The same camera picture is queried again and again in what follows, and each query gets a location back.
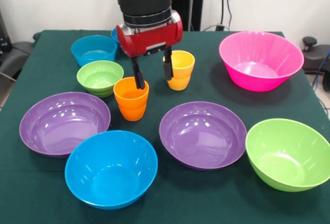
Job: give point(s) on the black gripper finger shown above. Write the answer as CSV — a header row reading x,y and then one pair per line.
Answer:
x,y
138,74
168,67

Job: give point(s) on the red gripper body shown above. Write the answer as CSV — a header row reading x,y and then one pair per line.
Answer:
x,y
149,38

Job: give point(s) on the orange cup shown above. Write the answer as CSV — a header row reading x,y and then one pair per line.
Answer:
x,y
131,105

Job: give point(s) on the yellow cup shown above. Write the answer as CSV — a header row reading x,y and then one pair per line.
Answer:
x,y
182,74

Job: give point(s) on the small dark blue bowl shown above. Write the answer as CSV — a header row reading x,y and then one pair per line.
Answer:
x,y
114,36

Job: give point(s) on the small green bowl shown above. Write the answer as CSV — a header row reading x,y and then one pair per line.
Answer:
x,y
98,77

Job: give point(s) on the small light blue bowl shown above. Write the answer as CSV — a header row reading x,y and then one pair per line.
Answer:
x,y
93,49

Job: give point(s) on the purple bowl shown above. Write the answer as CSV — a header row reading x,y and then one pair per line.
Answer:
x,y
62,126
201,136

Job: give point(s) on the large pink bowl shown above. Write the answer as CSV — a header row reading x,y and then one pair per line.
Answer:
x,y
258,64

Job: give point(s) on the large blue bowl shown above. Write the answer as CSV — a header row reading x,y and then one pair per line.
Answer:
x,y
111,172

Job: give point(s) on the black chair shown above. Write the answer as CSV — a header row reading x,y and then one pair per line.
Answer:
x,y
13,54

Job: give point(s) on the dark green table cloth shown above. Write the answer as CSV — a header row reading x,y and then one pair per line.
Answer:
x,y
206,198

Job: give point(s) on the black knobbed equipment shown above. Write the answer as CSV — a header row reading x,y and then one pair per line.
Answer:
x,y
309,42

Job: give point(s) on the large green bowl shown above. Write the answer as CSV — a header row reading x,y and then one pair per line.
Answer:
x,y
286,157

